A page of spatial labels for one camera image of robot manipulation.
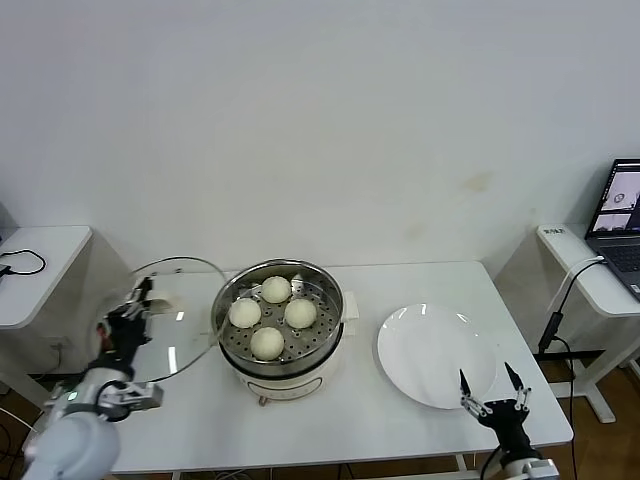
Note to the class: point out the grey open laptop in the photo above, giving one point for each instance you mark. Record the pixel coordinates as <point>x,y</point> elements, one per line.
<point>617,255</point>

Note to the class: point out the round glass pot lid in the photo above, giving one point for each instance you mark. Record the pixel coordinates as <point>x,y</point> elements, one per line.
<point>167,302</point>

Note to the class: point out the round white plate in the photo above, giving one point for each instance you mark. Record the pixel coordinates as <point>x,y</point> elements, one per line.
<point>425,350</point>

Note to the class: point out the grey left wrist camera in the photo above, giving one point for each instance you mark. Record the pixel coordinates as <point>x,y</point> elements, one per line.
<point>135,396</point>

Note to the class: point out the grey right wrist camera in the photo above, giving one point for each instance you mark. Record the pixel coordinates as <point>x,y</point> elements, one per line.
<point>542,470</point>

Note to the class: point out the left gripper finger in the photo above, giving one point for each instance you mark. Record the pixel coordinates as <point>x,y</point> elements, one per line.
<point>147,305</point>
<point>136,299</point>

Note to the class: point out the white wall power socket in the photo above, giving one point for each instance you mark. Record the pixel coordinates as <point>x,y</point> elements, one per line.
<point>60,343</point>

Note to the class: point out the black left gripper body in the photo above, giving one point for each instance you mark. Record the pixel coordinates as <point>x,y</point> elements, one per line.
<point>122,335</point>

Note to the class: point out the cream electric cooker pot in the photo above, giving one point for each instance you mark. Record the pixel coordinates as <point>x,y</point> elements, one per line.
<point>280,387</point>

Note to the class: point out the stainless steel steamer basket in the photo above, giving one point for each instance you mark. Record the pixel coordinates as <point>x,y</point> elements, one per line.
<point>320,340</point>

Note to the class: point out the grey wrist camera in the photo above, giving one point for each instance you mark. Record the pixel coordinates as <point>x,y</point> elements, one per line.
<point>542,470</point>
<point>135,396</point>

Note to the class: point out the white side table with laptop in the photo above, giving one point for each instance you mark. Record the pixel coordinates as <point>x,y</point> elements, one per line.
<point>605,302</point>

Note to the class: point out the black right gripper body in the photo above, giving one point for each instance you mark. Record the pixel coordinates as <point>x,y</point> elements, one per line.
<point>507,417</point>

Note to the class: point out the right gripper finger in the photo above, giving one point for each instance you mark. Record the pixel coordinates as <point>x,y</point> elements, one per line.
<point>474,400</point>
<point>522,397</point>

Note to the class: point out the white steamed baozi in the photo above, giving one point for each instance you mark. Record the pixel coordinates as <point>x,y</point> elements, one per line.
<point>266,343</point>
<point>276,289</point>
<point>245,313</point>
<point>300,313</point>

